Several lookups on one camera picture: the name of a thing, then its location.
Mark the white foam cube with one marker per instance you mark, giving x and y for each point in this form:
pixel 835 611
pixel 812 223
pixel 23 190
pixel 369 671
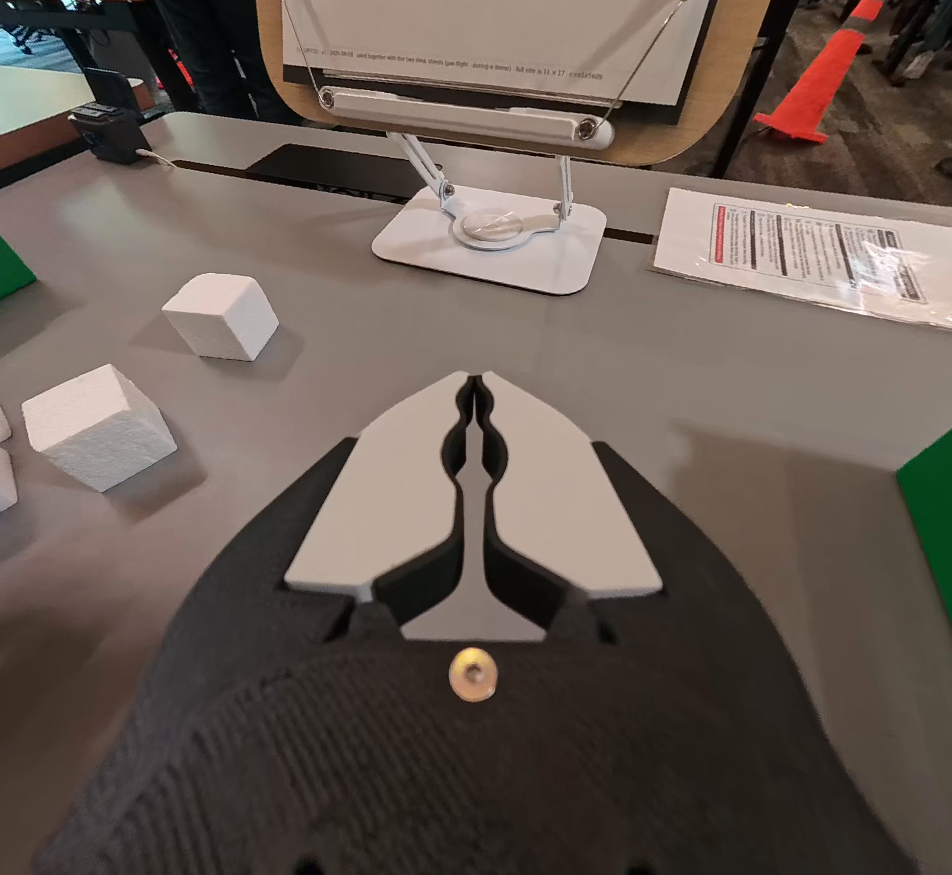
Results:
pixel 97 428
pixel 6 481
pixel 219 313
pixel 4 425

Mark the green plastic bin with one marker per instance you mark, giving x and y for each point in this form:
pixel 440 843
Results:
pixel 13 268
pixel 930 533

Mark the printed instruction sheet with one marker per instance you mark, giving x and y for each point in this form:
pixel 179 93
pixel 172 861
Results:
pixel 483 19

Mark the white document stand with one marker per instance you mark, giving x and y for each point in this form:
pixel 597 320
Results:
pixel 491 250

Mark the orange traffic cone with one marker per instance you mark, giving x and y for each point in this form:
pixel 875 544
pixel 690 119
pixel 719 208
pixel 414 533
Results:
pixel 818 79

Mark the laminated paper sheet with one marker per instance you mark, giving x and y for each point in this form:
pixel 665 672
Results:
pixel 803 257

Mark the black charger box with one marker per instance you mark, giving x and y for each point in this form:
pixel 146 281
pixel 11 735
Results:
pixel 111 131

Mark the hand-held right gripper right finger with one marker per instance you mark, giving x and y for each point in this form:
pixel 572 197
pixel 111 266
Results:
pixel 573 510

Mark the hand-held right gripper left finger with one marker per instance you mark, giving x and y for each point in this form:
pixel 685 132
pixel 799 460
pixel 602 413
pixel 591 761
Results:
pixel 372 503

